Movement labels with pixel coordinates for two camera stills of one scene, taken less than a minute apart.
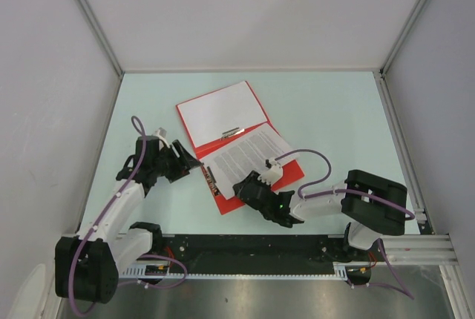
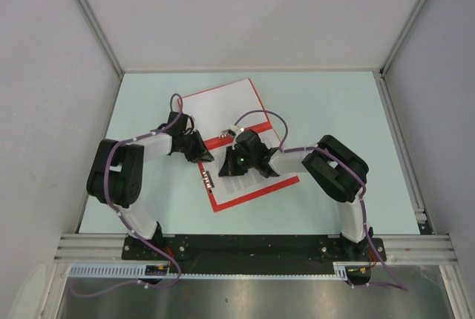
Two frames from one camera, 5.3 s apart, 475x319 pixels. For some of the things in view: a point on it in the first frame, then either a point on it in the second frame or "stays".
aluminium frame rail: [424, 250] stays
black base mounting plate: [256, 248] stays
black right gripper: [251, 177] → [228, 168]
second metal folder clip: [231, 132] stays
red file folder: [231, 136] stays
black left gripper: [183, 163] → [201, 154]
